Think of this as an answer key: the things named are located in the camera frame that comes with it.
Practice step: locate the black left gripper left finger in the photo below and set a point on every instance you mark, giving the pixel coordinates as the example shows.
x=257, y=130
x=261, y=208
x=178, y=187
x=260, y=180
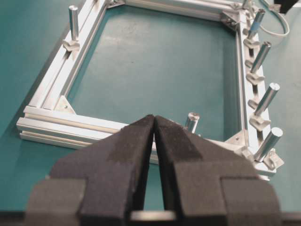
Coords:
x=98, y=185

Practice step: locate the steel pin with blue band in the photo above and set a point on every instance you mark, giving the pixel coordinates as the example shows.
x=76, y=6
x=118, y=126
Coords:
x=256, y=23

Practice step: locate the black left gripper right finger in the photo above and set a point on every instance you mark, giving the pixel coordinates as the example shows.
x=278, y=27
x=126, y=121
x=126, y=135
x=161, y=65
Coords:
x=207, y=185

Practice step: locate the steel pin on frame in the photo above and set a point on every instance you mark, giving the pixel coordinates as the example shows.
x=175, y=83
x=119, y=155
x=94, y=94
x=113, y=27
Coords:
x=192, y=121

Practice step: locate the aluminium extrusion frame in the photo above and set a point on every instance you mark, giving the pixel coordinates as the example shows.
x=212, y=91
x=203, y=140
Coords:
x=50, y=119

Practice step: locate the steel pin far left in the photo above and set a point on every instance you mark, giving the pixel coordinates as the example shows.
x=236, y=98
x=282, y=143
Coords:
x=73, y=19

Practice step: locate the steel pin corner right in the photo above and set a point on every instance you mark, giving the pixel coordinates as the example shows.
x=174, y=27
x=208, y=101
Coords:
x=269, y=142

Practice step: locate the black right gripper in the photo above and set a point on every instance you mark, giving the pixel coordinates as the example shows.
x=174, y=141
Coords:
x=283, y=6

